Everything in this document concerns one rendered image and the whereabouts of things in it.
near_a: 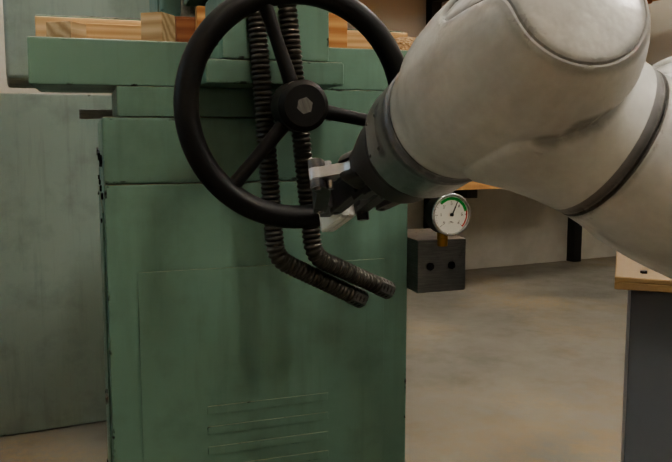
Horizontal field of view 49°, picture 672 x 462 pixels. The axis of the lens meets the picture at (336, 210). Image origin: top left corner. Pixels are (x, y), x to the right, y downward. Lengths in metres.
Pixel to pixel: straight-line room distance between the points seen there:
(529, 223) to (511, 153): 4.03
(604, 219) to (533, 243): 4.03
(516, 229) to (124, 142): 3.55
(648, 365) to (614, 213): 0.54
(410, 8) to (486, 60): 3.63
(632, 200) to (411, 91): 0.14
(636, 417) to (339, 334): 0.42
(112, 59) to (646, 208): 0.74
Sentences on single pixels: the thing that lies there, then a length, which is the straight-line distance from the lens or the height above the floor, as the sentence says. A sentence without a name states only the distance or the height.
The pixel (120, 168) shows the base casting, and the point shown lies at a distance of 1.02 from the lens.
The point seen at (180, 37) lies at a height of 0.92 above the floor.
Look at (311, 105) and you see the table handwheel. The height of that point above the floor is 0.81.
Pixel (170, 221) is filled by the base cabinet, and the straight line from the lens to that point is 1.03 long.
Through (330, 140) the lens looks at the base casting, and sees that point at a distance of 1.07.
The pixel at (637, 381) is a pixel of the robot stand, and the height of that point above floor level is 0.48.
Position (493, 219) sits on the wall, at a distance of 4.28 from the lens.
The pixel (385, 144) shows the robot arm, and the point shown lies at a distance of 0.50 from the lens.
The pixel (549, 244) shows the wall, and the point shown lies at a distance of 4.55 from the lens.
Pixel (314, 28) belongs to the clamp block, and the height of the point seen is 0.91.
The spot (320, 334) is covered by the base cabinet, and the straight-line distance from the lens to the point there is 1.10.
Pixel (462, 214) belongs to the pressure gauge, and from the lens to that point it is 1.09.
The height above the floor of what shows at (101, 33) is 0.93.
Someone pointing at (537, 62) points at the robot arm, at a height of 0.81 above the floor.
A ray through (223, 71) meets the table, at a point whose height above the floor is 0.85.
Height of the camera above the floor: 0.78
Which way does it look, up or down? 6 degrees down
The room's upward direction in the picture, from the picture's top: straight up
